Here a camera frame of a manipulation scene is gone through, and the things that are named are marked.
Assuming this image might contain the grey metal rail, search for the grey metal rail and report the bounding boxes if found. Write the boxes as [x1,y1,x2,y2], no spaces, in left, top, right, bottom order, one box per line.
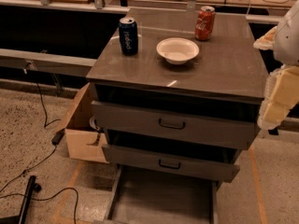
[0,49,96,77]

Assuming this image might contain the black floor cable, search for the black floor cable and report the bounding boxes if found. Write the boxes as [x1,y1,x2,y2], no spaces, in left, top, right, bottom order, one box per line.
[0,63,80,224]

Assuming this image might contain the black metal stand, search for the black metal stand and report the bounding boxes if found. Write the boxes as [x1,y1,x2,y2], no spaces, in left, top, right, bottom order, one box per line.
[0,175,41,224]

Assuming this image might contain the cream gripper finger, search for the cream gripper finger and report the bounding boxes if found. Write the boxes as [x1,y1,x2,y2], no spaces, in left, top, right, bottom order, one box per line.
[253,26,277,50]
[257,64,299,130]

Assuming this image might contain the white bowl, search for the white bowl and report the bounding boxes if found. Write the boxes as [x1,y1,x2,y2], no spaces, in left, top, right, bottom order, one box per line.
[156,37,199,65]

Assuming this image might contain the grey top drawer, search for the grey top drawer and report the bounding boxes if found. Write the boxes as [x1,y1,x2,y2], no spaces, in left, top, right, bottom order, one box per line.
[92,101,259,150]

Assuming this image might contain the red coke can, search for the red coke can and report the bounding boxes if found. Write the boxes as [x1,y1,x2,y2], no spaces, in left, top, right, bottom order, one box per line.
[195,6,216,41]

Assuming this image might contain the blue pepsi can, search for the blue pepsi can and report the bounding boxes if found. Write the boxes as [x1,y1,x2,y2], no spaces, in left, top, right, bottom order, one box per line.
[119,17,138,55]

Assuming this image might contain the grey drawer cabinet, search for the grey drawer cabinet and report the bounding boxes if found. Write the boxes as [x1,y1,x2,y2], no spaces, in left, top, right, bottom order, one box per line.
[88,8,266,224]

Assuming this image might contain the cardboard box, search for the cardboard box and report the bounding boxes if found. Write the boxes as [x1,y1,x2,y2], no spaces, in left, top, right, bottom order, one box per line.
[55,84,107,163]

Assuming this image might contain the grey middle drawer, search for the grey middle drawer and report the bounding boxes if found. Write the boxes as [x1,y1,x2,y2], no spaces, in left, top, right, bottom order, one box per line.
[102,145,240,183]

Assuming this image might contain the black power adapter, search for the black power adapter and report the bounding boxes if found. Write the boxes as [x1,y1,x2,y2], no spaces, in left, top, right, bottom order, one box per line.
[51,130,64,146]

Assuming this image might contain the grey open bottom drawer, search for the grey open bottom drawer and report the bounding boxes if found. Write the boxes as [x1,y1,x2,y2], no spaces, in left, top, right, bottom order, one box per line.
[93,165,219,224]

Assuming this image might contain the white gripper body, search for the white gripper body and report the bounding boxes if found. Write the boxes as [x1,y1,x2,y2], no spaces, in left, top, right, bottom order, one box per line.
[273,7,299,65]

